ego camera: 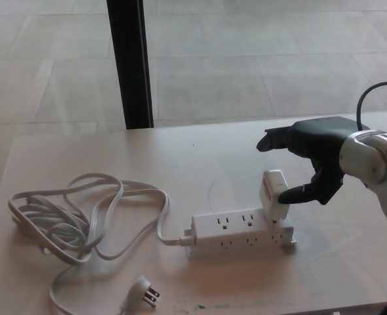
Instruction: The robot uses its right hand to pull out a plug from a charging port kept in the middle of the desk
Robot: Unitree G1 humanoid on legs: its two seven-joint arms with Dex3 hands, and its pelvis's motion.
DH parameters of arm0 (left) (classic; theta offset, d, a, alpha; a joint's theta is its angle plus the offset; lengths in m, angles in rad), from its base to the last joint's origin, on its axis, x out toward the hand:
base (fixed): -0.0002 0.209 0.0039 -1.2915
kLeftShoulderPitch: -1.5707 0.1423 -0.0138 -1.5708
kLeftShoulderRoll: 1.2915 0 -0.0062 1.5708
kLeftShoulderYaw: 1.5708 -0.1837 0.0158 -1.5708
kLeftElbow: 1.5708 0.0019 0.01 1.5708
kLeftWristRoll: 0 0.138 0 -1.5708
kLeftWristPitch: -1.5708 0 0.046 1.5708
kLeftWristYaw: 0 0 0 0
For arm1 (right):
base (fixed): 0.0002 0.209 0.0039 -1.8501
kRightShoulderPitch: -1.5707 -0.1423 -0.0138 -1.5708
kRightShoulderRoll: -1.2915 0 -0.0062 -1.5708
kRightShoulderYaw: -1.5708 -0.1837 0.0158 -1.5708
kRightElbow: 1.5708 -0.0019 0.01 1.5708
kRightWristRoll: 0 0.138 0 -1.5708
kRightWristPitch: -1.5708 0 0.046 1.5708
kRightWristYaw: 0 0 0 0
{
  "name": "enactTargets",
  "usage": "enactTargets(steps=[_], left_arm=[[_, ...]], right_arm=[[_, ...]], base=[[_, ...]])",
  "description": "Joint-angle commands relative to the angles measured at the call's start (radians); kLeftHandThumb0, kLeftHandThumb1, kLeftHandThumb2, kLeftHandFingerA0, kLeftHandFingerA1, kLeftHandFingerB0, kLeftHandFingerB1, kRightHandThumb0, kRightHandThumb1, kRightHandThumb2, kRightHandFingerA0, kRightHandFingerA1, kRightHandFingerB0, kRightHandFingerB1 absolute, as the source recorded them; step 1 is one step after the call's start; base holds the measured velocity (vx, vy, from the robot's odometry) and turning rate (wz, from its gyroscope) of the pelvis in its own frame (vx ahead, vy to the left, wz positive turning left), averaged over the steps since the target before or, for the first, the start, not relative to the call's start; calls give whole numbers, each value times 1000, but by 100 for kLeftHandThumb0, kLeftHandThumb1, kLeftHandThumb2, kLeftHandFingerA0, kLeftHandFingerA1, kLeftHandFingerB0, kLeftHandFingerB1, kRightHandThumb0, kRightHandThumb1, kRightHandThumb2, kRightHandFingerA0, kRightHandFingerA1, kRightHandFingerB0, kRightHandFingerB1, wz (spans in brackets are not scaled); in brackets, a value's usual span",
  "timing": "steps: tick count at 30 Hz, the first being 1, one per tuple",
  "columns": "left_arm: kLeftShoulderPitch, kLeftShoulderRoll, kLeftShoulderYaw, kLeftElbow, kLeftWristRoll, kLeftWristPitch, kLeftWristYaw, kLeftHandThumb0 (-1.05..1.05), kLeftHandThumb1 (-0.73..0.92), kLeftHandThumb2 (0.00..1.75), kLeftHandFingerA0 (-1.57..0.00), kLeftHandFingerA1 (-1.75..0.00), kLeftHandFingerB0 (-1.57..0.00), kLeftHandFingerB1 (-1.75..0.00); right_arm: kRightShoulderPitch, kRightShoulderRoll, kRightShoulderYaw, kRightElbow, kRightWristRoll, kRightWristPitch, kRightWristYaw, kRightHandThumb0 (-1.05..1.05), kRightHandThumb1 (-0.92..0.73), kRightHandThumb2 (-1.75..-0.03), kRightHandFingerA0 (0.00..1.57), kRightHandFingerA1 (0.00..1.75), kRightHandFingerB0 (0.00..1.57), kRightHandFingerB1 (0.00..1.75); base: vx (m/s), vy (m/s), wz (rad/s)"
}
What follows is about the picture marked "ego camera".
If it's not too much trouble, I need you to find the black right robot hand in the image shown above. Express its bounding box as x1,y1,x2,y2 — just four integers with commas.
256,115,371,206

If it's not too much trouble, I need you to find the white power strip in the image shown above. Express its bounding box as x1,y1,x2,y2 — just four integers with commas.
183,208,298,260

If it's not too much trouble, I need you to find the black vertical post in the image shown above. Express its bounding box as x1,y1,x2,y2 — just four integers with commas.
106,0,154,130

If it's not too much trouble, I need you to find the white power cord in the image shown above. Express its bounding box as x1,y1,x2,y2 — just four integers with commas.
7,173,194,315

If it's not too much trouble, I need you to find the white plug adapter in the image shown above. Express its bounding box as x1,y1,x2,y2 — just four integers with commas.
260,169,290,221

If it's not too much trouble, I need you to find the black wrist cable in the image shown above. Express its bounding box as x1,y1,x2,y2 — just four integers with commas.
356,81,387,133

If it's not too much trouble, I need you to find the white angled wall plug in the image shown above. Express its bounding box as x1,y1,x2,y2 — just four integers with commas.
122,275,160,311

